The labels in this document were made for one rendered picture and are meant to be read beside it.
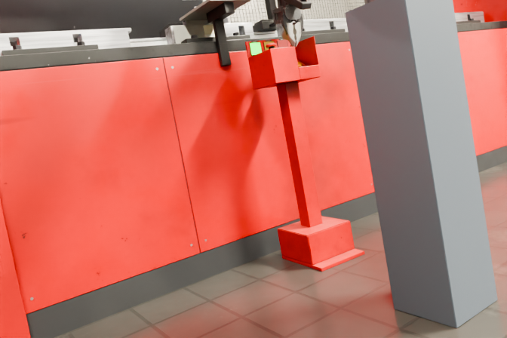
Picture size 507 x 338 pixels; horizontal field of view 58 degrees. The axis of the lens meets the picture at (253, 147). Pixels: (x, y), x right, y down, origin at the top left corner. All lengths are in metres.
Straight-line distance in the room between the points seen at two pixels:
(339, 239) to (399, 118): 0.72
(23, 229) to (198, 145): 0.64
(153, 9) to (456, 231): 1.83
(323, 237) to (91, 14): 1.48
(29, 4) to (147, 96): 0.86
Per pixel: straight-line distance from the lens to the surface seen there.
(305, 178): 1.70
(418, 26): 1.12
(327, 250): 1.70
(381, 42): 1.14
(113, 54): 1.65
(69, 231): 1.59
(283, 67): 1.63
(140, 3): 2.47
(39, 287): 1.60
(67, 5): 2.36
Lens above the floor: 0.56
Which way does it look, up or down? 4 degrees down
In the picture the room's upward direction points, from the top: 10 degrees counter-clockwise
